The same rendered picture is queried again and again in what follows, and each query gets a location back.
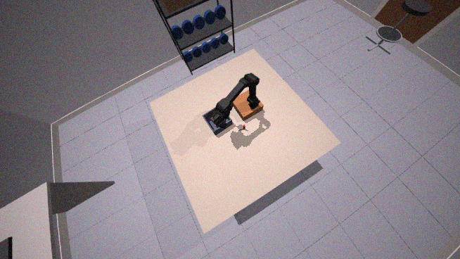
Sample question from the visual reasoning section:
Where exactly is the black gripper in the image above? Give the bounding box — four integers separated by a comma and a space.
218, 116, 229, 129

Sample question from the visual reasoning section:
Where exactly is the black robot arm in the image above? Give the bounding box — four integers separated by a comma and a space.
211, 73, 260, 126

